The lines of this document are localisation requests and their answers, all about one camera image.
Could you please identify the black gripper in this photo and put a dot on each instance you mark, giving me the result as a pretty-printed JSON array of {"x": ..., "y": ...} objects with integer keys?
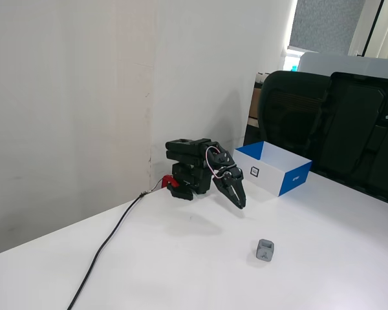
[{"x": 230, "y": 183}]

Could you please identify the gray 3D-printed block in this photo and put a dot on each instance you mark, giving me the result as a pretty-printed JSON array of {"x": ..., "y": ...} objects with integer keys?
[{"x": 265, "y": 250}]

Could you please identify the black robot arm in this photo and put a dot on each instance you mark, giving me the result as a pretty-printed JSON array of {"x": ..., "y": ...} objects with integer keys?
[{"x": 184, "y": 151}]

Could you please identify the blue and white cardboard box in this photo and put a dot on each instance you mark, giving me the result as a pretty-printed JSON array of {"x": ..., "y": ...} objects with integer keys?
[{"x": 268, "y": 174}]

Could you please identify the red table clamp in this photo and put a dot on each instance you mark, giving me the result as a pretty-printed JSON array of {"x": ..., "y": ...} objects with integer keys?
[{"x": 166, "y": 181}]

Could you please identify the black mesh office chair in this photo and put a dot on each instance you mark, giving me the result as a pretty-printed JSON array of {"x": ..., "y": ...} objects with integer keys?
[{"x": 287, "y": 97}]

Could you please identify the black moulded plastic panel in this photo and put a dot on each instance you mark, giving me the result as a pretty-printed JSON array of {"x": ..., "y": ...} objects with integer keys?
[{"x": 359, "y": 129}]

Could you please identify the white board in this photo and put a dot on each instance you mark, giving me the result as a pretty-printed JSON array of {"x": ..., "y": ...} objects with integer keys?
[{"x": 342, "y": 64}]

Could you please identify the gray window blind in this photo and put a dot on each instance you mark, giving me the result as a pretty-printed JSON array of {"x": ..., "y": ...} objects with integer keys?
[{"x": 326, "y": 22}]

